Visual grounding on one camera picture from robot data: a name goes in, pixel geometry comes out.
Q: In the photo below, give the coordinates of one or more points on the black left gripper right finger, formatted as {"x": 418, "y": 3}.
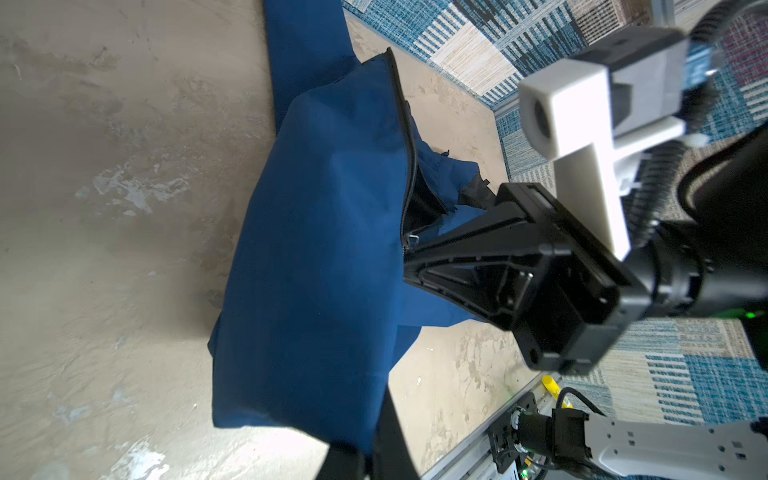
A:
{"x": 390, "y": 458}

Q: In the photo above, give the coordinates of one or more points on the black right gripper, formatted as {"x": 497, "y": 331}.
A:
{"x": 526, "y": 265}

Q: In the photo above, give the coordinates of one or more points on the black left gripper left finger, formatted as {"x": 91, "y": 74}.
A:
{"x": 342, "y": 462}

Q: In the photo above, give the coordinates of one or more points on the blue zip jacket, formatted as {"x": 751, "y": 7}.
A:
{"x": 316, "y": 310}

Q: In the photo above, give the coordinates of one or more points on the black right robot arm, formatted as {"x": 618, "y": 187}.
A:
{"x": 696, "y": 244}

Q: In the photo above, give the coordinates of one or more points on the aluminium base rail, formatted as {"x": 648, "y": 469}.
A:
{"x": 471, "y": 458}

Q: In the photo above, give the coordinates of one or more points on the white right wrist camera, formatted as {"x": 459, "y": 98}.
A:
{"x": 593, "y": 114}

